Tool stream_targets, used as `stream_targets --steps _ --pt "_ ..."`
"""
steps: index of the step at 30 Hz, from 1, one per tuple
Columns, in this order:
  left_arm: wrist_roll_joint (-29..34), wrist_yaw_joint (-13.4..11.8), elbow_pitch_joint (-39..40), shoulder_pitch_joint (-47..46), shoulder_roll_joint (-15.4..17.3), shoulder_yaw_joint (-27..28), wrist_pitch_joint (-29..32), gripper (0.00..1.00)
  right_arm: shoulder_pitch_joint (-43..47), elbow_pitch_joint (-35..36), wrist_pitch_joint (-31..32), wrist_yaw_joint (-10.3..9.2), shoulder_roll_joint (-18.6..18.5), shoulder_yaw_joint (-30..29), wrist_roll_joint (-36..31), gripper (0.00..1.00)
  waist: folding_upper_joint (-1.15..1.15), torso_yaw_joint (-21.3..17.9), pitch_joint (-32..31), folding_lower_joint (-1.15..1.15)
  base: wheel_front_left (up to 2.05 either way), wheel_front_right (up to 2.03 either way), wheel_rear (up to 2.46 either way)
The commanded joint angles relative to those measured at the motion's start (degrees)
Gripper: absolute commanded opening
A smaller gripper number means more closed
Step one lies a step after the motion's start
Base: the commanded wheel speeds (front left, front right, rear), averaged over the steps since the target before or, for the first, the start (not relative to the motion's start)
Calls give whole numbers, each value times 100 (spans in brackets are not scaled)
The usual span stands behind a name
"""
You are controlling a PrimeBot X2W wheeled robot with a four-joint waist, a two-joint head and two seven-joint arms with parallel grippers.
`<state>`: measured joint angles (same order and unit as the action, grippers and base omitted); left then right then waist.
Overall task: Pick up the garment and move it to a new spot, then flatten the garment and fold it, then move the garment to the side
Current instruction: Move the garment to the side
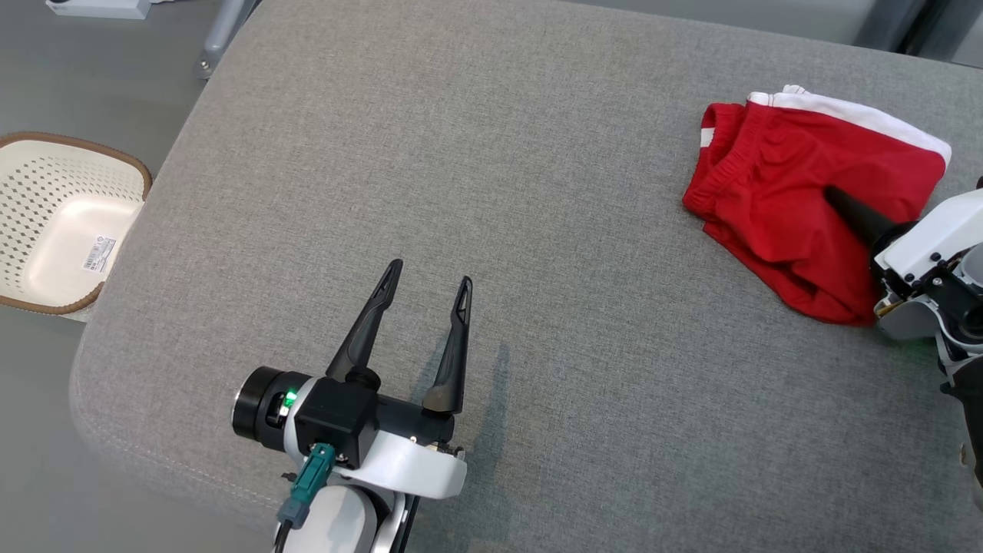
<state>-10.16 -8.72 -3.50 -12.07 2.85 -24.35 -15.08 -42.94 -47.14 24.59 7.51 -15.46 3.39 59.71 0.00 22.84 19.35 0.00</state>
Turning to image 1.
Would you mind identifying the grey metal furniture leg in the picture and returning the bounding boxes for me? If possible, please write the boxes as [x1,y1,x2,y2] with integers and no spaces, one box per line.
[194,0,258,80]

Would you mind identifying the white flat box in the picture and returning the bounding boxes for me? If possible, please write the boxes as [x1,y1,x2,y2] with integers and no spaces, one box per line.
[46,0,152,20]

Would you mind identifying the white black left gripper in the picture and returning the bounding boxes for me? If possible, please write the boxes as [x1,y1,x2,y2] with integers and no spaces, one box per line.
[232,259,474,500]

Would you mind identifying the red white-striped shorts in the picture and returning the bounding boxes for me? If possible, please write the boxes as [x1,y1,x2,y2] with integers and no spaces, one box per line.
[682,84,953,326]

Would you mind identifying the white perforated laundry basket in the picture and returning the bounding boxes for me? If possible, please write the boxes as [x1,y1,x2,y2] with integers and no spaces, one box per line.
[0,131,153,317]

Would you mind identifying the teal cable connector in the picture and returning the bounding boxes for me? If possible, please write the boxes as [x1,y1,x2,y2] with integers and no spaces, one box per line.
[276,443,337,531]

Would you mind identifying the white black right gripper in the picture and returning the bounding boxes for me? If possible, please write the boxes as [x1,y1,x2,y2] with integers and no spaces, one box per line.
[823,184,983,343]

